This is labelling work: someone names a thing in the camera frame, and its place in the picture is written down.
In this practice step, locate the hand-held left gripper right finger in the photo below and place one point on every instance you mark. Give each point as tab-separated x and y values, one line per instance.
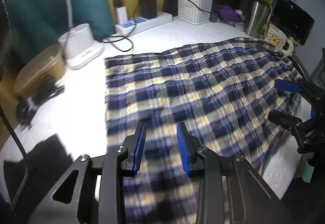
182	150

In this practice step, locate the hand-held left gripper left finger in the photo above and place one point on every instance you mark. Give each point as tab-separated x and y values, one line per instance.
139	147

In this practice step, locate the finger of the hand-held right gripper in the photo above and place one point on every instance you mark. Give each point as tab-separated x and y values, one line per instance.
284	117
288	86

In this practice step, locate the plaid pants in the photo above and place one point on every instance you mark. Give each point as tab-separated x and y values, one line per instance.
203	91

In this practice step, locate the white bear print mug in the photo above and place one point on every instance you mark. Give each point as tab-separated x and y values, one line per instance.
276	39

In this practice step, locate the black monitor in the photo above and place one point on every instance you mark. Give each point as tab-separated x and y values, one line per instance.
294	20

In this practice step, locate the steel thermos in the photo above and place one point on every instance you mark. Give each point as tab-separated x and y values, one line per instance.
256	18

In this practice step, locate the purple cloth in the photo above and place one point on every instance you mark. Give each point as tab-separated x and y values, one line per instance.
227	13

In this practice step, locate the white desk lamp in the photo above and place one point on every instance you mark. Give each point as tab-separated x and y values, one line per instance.
81	46

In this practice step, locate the white plastic basket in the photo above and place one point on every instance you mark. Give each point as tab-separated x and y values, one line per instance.
195	9

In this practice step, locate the round wooden box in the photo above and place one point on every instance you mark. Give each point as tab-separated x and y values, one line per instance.
40	71

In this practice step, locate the white power strip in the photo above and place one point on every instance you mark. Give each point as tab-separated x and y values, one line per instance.
152	22

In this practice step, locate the white charger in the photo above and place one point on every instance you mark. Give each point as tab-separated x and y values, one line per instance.
121	14

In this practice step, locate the black charger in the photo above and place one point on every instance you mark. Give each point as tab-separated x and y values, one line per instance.
148	6

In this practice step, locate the black mesh object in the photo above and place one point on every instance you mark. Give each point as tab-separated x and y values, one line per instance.
5	36

